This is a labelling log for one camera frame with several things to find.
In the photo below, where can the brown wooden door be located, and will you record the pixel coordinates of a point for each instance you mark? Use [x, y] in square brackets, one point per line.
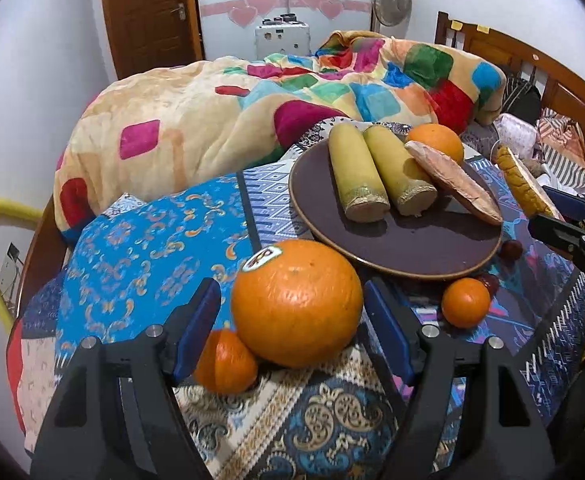
[146, 34]

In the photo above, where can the white appliance box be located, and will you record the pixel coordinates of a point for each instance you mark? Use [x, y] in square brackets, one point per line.
[282, 34]

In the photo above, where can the standing electric fan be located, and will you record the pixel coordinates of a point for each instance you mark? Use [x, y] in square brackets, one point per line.
[389, 13]

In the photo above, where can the colourful patchwork blanket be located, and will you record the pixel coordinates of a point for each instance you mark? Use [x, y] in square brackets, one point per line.
[165, 130]

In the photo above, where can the blue patterned bed cloth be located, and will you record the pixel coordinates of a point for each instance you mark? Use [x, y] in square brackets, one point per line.
[137, 261]

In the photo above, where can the pink white pouch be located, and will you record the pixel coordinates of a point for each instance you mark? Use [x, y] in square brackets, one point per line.
[518, 135]

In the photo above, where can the yellow sugarcane piece front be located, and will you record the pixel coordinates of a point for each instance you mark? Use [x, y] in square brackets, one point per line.
[361, 192]

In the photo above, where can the wooden headboard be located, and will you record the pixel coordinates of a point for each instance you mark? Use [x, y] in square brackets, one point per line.
[564, 90]

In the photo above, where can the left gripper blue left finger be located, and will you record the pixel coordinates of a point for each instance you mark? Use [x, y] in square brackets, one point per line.
[114, 414]

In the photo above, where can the yellow sugarcane piece back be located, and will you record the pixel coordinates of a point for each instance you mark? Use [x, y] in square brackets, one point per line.
[407, 184]

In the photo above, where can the black striped bag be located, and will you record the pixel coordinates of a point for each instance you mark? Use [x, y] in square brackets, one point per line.
[522, 99]

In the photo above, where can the purple round plate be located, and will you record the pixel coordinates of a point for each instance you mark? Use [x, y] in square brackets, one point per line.
[445, 242]

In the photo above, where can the small tangerine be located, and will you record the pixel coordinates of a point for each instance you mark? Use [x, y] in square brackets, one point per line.
[465, 303]
[226, 365]

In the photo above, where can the dark red jujube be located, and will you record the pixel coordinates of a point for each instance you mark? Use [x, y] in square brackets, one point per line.
[490, 281]
[511, 250]

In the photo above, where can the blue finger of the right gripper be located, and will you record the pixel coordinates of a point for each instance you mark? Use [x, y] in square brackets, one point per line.
[564, 238]
[572, 207]

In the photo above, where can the large orange with sticker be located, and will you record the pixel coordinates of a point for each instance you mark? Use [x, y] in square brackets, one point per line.
[297, 303]

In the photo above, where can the yellow sugarcane piece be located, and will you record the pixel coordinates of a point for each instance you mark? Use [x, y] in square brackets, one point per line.
[407, 184]
[361, 192]

